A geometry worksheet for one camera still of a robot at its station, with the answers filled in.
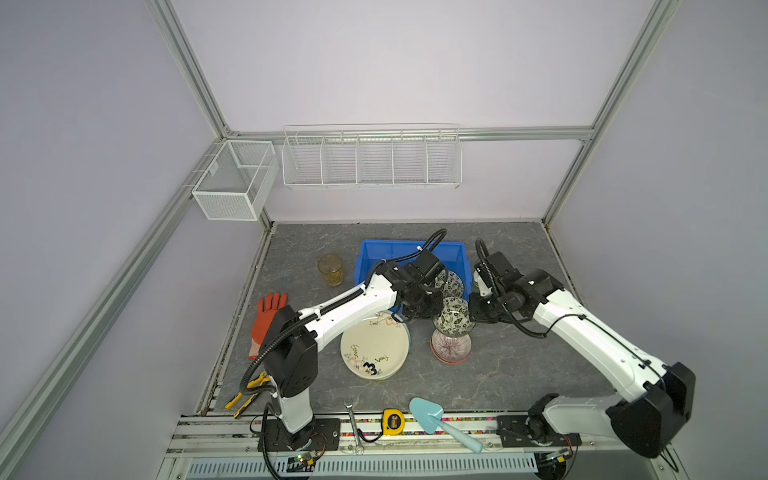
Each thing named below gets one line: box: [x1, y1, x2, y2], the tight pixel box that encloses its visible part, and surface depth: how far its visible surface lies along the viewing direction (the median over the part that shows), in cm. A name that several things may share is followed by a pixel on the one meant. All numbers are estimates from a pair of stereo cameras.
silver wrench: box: [344, 399, 364, 455], surface depth 77 cm
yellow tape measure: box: [383, 408, 405, 436], surface depth 75 cm
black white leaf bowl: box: [435, 270, 464, 299], surface depth 98 cm
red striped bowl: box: [430, 329, 472, 365], surface depth 86 cm
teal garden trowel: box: [410, 397, 484, 454], surface depth 78 cm
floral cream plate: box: [340, 311, 410, 380], surface depth 86 cm
